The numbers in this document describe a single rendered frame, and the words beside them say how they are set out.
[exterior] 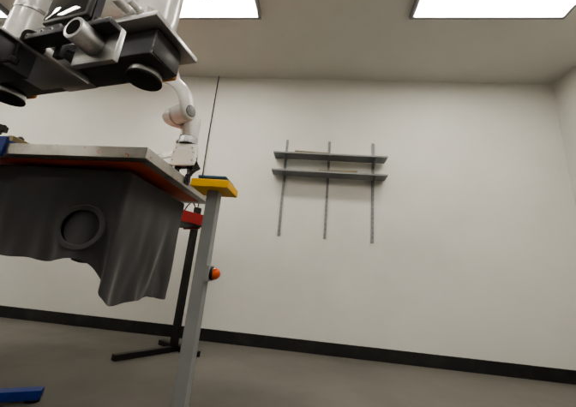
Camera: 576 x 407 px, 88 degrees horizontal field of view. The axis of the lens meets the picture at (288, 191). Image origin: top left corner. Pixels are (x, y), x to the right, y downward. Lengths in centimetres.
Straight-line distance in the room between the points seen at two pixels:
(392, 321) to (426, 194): 132
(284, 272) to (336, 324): 69
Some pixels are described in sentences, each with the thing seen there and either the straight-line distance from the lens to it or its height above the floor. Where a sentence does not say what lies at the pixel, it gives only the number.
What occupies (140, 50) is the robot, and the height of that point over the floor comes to 107.
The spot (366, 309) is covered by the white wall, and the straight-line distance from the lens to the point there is 315.
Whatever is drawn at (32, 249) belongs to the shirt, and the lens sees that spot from 127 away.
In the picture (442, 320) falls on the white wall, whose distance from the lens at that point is 334.
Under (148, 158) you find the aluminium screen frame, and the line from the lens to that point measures 103.
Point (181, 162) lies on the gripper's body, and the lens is 127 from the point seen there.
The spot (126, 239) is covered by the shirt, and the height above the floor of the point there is 73.
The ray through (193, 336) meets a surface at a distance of 104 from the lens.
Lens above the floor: 66
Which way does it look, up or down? 16 degrees up
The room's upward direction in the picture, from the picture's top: 5 degrees clockwise
